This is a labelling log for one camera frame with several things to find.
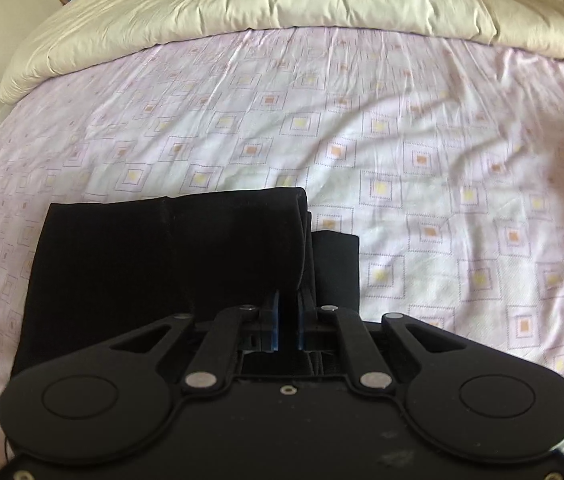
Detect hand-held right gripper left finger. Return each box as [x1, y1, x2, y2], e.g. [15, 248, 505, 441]
[109, 291, 282, 394]

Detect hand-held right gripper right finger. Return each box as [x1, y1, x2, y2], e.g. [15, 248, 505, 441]
[297, 304, 464, 394]

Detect black pants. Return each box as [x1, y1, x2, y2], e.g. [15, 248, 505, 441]
[12, 187, 362, 387]

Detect pink patterned bed sheet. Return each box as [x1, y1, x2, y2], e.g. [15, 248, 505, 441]
[0, 25, 564, 466]

